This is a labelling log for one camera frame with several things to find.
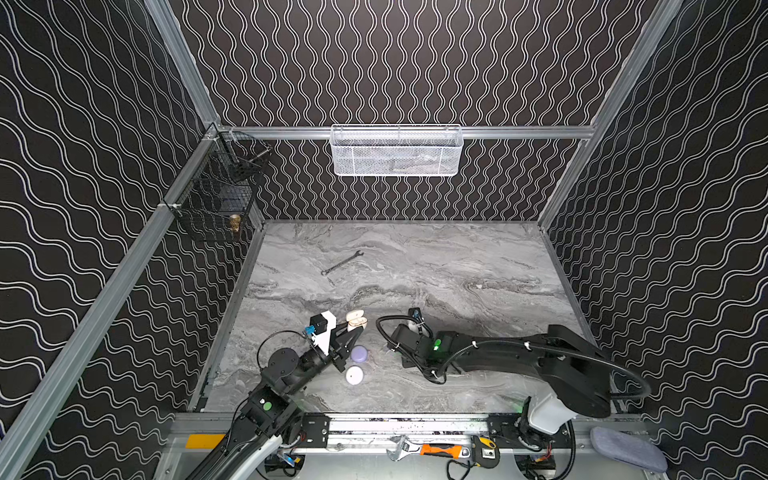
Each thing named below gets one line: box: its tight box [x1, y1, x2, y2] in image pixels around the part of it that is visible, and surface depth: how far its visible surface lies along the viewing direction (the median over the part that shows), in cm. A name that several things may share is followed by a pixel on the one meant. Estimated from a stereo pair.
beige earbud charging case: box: [346, 309, 368, 332], surface depth 72 cm
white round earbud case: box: [345, 365, 364, 386], surface depth 84 cm
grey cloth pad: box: [590, 427, 668, 473], surface depth 72 cm
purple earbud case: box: [350, 345, 368, 363], surface depth 87 cm
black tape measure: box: [472, 435, 500, 469], surface depth 71 cm
